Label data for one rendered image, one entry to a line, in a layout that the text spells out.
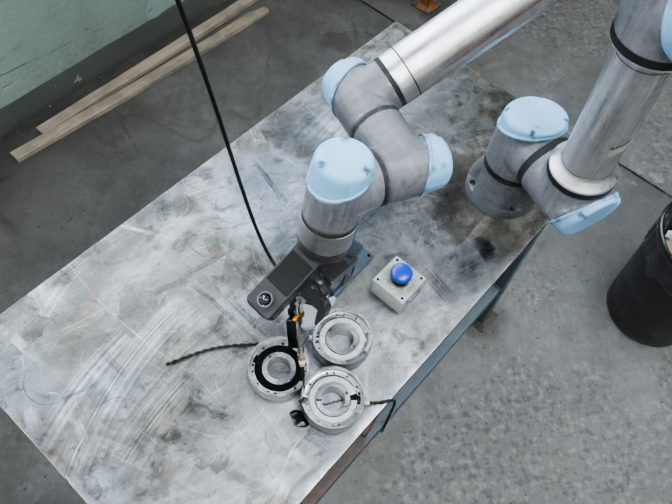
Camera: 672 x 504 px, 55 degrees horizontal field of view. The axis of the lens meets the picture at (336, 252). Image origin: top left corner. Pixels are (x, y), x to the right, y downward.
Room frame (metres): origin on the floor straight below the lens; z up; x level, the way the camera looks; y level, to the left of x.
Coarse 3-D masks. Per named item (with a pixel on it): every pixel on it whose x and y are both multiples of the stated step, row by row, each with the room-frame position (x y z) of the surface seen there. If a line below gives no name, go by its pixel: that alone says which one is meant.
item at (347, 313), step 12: (336, 312) 0.50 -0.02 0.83; (348, 312) 0.51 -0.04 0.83; (324, 324) 0.48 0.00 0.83; (336, 324) 0.48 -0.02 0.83; (348, 324) 0.48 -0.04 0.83; (360, 324) 0.49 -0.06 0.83; (312, 336) 0.45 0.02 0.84; (348, 336) 0.47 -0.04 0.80; (372, 336) 0.46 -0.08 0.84; (336, 348) 0.44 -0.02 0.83; (348, 348) 0.44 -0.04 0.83; (324, 360) 0.41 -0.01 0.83; (336, 360) 0.41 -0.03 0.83; (348, 360) 0.42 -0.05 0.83; (360, 360) 0.42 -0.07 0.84
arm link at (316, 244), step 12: (300, 216) 0.47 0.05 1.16; (300, 228) 0.46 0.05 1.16; (300, 240) 0.45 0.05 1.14; (312, 240) 0.44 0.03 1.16; (324, 240) 0.43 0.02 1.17; (336, 240) 0.44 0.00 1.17; (348, 240) 0.45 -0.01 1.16; (312, 252) 0.43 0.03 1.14; (324, 252) 0.43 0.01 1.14; (336, 252) 0.44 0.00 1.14
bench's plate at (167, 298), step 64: (256, 128) 0.93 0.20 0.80; (320, 128) 0.95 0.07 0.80; (448, 128) 1.00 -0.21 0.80; (192, 192) 0.74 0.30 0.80; (256, 192) 0.76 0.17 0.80; (448, 192) 0.83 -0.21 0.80; (128, 256) 0.57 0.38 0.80; (192, 256) 0.59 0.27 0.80; (256, 256) 0.61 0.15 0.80; (384, 256) 0.65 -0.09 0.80; (448, 256) 0.67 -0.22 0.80; (512, 256) 0.69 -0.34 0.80; (0, 320) 0.42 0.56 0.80; (64, 320) 0.43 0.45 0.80; (128, 320) 0.45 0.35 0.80; (192, 320) 0.46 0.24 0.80; (256, 320) 0.48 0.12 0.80; (384, 320) 0.52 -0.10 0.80; (448, 320) 0.53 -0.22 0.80; (0, 384) 0.31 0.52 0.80; (64, 384) 0.32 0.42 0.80; (128, 384) 0.33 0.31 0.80; (192, 384) 0.35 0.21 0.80; (384, 384) 0.39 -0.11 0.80; (64, 448) 0.22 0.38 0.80; (128, 448) 0.23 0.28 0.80; (192, 448) 0.25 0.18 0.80; (256, 448) 0.26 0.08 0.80; (320, 448) 0.27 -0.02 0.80
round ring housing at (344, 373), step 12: (324, 372) 0.39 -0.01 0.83; (336, 372) 0.39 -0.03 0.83; (348, 372) 0.39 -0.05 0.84; (312, 384) 0.37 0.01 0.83; (324, 384) 0.37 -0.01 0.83; (336, 384) 0.37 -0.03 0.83; (360, 384) 0.37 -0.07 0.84; (348, 396) 0.35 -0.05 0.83; (360, 396) 0.36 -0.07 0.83; (324, 408) 0.33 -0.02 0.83; (348, 408) 0.34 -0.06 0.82; (360, 408) 0.34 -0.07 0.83; (312, 420) 0.30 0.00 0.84; (348, 420) 0.32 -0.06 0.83; (336, 432) 0.30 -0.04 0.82
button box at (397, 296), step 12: (384, 276) 0.58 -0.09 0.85; (420, 276) 0.59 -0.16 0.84; (372, 288) 0.57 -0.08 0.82; (384, 288) 0.56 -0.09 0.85; (396, 288) 0.56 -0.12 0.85; (408, 288) 0.56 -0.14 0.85; (420, 288) 0.58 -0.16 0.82; (384, 300) 0.55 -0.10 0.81; (396, 300) 0.54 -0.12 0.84; (408, 300) 0.55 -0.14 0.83
